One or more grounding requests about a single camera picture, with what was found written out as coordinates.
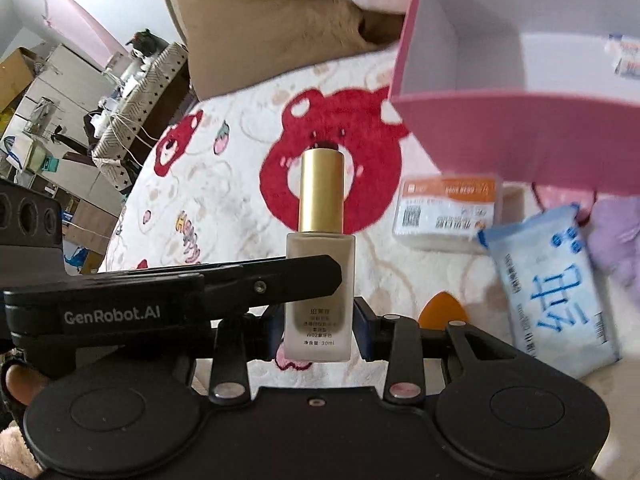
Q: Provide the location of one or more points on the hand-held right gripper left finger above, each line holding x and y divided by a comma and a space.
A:
273, 332

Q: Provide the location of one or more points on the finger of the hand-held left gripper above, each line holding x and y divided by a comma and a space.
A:
280, 277

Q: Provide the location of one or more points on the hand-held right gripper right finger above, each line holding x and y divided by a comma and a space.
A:
365, 327

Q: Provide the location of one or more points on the orange makeup sponge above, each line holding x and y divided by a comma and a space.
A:
442, 312

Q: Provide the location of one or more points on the foundation bottle with gold cap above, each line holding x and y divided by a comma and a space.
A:
320, 195

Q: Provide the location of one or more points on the clear plastic box orange label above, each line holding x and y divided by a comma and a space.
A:
445, 210

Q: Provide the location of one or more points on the light blue tissue packet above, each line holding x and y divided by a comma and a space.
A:
550, 290

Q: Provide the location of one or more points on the pink cardboard box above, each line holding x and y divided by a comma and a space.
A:
500, 125

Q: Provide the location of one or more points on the purple plush toy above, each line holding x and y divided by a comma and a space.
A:
617, 240

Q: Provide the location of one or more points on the small white printed packet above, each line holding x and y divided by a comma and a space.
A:
625, 55

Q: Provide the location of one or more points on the person's left hand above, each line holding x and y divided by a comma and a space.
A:
25, 380

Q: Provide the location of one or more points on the white cabinet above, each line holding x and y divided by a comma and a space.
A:
65, 80

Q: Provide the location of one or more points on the brown pillow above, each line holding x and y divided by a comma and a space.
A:
280, 35

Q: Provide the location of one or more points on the brown cardboard box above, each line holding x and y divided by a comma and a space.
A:
15, 77

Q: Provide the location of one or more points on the dark cat figure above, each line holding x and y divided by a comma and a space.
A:
145, 42

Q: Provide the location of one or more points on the pink wall panel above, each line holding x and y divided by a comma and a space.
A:
80, 20

